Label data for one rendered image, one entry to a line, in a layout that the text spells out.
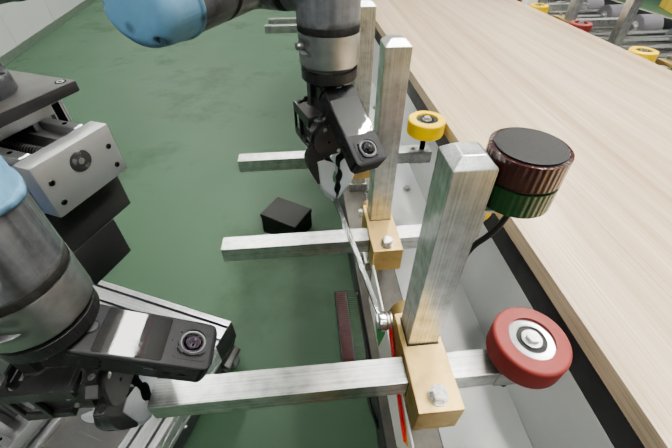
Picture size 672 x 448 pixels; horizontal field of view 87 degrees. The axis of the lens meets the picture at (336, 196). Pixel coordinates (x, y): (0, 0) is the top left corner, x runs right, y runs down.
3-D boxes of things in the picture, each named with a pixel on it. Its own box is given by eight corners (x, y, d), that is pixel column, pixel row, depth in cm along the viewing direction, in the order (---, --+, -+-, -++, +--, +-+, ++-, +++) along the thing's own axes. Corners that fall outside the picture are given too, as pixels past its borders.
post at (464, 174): (389, 415, 56) (455, 162, 25) (385, 391, 59) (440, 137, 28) (411, 413, 56) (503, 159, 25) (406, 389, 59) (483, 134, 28)
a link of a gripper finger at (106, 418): (131, 394, 38) (96, 355, 33) (148, 392, 39) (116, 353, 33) (114, 445, 35) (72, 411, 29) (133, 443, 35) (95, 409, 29)
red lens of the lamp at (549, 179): (501, 196, 26) (511, 171, 24) (470, 151, 30) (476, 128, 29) (579, 191, 26) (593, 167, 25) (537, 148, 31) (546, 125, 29)
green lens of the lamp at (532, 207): (491, 221, 28) (500, 199, 26) (463, 175, 32) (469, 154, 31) (565, 216, 28) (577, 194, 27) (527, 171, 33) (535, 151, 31)
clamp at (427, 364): (411, 431, 39) (418, 414, 36) (386, 320, 50) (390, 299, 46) (460, 426, 40) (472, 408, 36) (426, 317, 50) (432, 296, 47)
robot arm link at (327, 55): (372, 33, 41) (306, 42, 38) (369, 72, 44) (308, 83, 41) (343, 18, 46) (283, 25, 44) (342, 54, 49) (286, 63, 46)
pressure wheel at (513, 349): (484, 420, 42) (516, 377, 35) (460, 354, 48) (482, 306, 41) (548, 413, 43) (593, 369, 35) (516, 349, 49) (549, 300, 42)
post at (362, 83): (350, 204, 94) (357, 1, 63) (348, 196, 97) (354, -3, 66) (363, 204, 94) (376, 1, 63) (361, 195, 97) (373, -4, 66)
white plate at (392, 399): (399, 472, 46) (409, 447, 40) (367, 299, 66) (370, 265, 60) (403, 471, 46) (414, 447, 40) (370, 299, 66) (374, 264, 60)
